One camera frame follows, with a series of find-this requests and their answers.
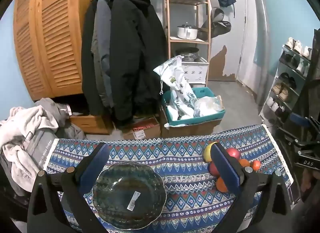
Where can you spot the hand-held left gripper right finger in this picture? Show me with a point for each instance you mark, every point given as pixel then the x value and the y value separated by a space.
pixel 226 170

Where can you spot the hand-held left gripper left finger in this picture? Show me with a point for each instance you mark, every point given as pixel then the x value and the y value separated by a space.
pixel 93 170

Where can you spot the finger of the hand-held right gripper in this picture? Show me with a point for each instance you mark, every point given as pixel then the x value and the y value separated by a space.
pixel 298 119
pixel 292 139

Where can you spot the red apple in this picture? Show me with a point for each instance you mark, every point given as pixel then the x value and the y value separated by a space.
pixel 233 153
pixel 213 169

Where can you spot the orange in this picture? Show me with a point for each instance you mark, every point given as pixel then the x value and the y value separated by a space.
pixel 244 162
pixel 255 165
pixel 220 185

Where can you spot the yellow apple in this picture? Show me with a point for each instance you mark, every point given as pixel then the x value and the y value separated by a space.
pixel 207 153

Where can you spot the dark glass bowl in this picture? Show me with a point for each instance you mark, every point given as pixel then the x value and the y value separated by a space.
pixel 125 198

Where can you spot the collection of shoes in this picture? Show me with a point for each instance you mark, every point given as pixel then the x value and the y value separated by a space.
pixel 283 90

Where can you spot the patterned blue tablecloth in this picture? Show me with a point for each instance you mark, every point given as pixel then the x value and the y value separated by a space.
pixel 185 162

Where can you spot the wooden low drawer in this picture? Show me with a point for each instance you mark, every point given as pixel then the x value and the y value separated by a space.
pixel 87 124

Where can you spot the grey shoe rack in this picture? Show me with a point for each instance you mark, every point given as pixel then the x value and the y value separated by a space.
pixel 277 72

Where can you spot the large brown cardboard box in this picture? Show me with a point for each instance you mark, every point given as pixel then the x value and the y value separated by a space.
pixel 190 130

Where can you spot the teal cardboard box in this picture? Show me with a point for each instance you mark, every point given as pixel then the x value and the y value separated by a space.
pixel 197 120

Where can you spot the grey printed bag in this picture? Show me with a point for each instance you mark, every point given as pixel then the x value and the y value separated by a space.
pixel 40 146

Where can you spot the small labelled cardboard box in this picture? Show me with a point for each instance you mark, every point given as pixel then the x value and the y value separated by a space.
pixel 143 129

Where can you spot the clear plastic bag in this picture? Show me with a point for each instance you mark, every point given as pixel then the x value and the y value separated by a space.
pixel 208 106

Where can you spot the pile of clothes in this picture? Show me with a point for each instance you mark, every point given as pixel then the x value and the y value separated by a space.
pixel 17 135

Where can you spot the white printed plastic bag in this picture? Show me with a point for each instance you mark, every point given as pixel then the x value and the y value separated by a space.
pixel 178 85

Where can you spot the white door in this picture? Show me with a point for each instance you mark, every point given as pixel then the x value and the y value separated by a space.
pixel 246 35

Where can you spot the white plastic basket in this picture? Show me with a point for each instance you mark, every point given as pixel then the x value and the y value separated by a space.
pixel 195 71

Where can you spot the grey jacket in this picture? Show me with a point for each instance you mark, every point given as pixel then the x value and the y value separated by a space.
pixel 101 52

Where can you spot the black hooded coat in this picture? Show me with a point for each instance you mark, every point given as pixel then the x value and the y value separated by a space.
pixel 135 55

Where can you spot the grey hanging bag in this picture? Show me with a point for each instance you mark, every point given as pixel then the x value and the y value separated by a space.
pixel 217 26

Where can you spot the black frying pan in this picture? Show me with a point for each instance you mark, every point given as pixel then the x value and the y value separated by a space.
pixel 188 50

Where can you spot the white pot with lid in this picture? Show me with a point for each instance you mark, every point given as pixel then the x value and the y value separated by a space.
pixel 187 32

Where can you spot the wooden louvered wardrobe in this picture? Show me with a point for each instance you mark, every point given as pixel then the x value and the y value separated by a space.
pixel 47 35

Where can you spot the wooden shelf rack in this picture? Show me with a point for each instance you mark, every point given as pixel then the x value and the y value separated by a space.
pixel 168 22

